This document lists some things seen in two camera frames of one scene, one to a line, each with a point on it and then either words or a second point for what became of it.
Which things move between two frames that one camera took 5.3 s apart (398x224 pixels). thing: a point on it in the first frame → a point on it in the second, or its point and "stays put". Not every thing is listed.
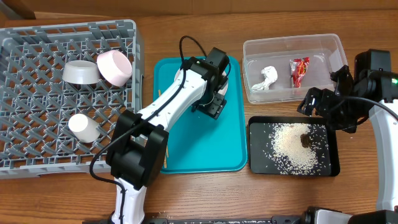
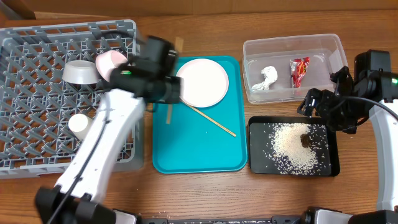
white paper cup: (83, 128) stays put
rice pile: (292, 149) stays put
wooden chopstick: (167, 149) → (216, 122)
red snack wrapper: (298, 67) stays put
